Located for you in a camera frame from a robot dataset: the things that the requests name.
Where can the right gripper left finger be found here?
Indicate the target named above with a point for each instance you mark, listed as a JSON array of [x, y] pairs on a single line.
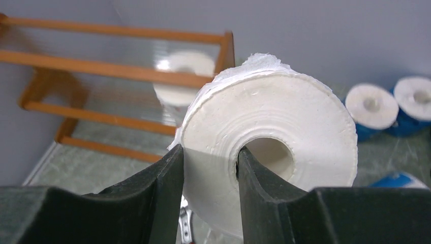
[[143, 208]]

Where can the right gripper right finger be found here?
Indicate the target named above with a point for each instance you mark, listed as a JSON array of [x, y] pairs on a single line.
[[275, 211]]

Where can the plain white paper roll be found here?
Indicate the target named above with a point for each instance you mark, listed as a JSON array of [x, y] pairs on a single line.
[[262, 99]]

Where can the dotted white roll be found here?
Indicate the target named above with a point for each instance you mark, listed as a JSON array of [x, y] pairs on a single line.
[[177, 97]]

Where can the orange wooden shelf rack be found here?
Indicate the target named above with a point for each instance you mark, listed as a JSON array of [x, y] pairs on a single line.
[[54, 89]]

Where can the blue wrapped roll lying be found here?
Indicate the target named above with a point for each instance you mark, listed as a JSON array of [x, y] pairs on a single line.
[[400, 180]]

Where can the blue wrapped roll back left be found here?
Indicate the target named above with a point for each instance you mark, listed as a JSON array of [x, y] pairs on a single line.
[[373, 109]]

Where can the blue wrapped roll back right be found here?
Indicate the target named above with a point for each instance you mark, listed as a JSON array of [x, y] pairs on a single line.
[[412, 94]]

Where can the red handled adjustable wrench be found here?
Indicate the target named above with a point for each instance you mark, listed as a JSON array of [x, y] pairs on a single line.
[[185, 221]]

